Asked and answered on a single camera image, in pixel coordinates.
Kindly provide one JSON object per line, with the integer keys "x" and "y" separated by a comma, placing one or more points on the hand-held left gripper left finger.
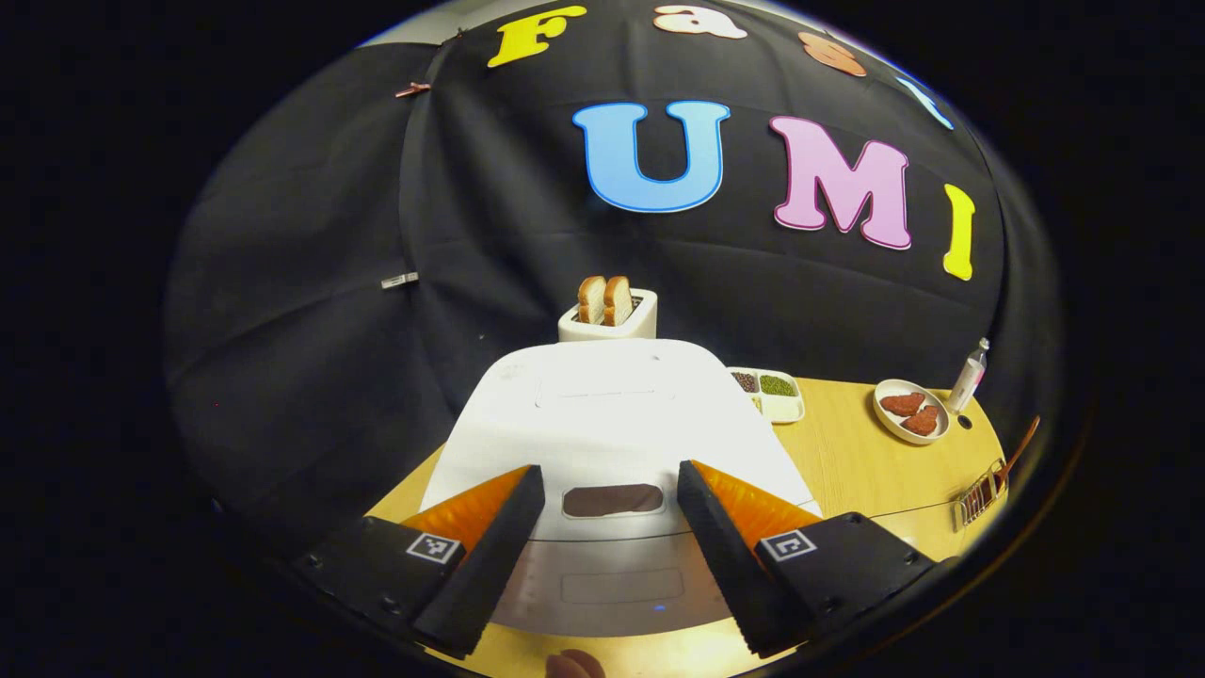
{"x": 490, "y": 574}

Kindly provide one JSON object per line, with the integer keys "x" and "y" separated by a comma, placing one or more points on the white rice cooker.
{"x": 612, "y": 424}

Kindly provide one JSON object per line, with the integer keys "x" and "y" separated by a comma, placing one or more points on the small pink label bottle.
{"x": 967, "y": 381}

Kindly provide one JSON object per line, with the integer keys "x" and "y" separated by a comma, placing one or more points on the toasted bread slice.
{"x": 591, "y": 301}
{"x": 618, "y": 301}

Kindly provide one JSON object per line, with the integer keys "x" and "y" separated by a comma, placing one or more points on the white divided bean dish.
{"x": 781, "y": 407}

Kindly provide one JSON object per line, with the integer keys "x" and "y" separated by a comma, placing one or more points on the brown wooden spoon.
{"x": 1021, "y": 447}

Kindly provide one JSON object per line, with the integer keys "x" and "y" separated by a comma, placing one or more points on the red meat piece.
{"x": 923, "y": 421}
{"x": 902, "y": 405}

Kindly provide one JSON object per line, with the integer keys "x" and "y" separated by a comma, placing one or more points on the black backdrop cloth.
{"x": 301, "y": 282}

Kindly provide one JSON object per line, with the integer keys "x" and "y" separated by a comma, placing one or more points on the white cloth clip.
{"x": 399, "y": 281}

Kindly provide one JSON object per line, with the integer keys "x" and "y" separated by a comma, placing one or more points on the white oval plate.
{"x": 885, "y": 419}

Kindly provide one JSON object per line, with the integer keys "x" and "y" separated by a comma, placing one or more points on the white toaster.
{"x": 612, "y": 331}

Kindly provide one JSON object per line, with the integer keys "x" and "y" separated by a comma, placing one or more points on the pink cloth clip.
{"x": 413, "y": 89}

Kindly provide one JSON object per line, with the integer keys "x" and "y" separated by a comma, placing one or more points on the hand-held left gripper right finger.
{"x": 725, "y": 565}

